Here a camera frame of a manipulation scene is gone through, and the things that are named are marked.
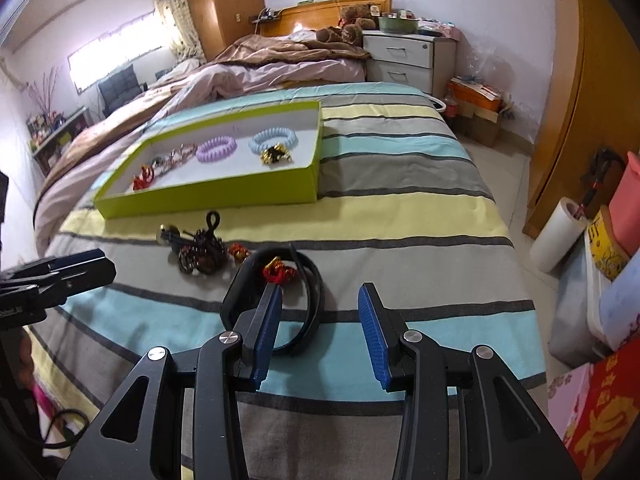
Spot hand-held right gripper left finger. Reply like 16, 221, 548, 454
57, 284, 283, 480

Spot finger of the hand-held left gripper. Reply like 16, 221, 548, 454
0, 249, 113, 283
0, 257, 117, 328

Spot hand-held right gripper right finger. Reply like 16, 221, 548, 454
357, 282, 583, 480

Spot black wristband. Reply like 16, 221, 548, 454
220, 244, 323, 360

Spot red bracelet with gold charms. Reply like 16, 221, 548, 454
131, 166, 157, 192

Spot green cardboard box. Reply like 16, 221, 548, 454
94, 100, 323, 219

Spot crystal hair clip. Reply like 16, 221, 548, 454
167, 142, 199, 166

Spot purple coil hair tie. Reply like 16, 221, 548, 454
196, 136, 237, 163

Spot gold bell hair tie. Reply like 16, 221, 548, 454
259, 144, 294, 166

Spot blue coil hair tie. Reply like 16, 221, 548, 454
248, 127, 297, 153

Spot red gold knot ornament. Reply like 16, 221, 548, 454
262, 256, 297, 283

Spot cluttered side shelf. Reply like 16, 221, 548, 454
27, 107, 93, 176

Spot striped blanket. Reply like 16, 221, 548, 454
22, 81, 546, 480

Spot dried branches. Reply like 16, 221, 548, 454
25, 72, 61, 121

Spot black chair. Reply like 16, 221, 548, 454
97, 66, 151, 118

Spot pink floral box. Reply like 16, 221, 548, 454
546, 362, 601, 441

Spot white storage bin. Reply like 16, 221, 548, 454
547, 240, 640, 371

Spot white paper roll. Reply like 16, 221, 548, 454
529, 196, 588, 273

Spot window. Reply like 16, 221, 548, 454
67, 10, 173, 93

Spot yellow printed box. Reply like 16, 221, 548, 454
587, 207, 631, 281

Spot cardboard box with papers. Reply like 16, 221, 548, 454
447, 76, 503, 148

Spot red gold gift box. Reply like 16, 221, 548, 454
562, 360, 640, 480

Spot floral curtain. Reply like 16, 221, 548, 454
147, 0, 206, 66

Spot black red object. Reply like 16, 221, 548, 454
580, 147, 626, 211

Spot white nightstand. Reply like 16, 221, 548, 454
361, 29, 457, 96

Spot pink plastic bin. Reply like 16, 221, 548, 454
607, 151, 640, 256

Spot wooden wardrobe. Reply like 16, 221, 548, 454
180, 0, 266, 61

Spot green basin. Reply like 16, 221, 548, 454
377, 15, 421, 33

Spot brown teddy bear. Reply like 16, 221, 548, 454
315, 4, 381, 45

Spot wooden headboard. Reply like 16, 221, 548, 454
257, 0, 393, 38

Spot wooden door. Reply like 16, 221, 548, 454
522, 0, 640, 241

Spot black cable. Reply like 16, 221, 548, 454
44, 408, 90, 452

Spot black hair tie gold charm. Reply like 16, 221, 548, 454
159, 211, 222, 251

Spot brown bead bracelet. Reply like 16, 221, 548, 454
177, 230, 228, 276

